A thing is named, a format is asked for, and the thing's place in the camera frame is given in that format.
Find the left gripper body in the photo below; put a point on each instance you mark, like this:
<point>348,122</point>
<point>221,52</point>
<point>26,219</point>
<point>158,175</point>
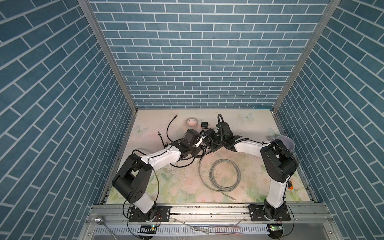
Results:
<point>194,149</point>

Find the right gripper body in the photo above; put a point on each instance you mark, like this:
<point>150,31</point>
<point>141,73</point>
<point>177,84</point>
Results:
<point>219,141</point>

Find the black network switch box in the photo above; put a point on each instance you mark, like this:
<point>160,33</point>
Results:
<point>211,139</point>

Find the black power adapter with cord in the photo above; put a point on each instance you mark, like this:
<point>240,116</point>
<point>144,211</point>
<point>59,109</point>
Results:
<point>205,125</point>

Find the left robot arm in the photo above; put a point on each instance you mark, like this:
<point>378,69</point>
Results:
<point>132,179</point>

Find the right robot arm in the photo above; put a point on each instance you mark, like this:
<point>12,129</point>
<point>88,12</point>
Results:
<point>279,161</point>

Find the clear tape roll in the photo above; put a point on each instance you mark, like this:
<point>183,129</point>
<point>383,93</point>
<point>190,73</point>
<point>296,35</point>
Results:
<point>192,122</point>

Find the lavender ceramic mug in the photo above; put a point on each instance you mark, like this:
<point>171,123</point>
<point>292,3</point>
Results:
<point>284,143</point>

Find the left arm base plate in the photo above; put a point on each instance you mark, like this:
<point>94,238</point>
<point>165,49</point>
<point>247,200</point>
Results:
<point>156,213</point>

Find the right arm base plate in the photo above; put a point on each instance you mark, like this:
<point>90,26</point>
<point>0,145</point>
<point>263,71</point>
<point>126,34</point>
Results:
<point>270,212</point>

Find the orange handled screwdriver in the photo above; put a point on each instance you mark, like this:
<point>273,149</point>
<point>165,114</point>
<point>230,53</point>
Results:
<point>290,185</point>

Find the aluminium mounting rail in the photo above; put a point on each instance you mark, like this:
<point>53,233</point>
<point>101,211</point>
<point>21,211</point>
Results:
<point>302,221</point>

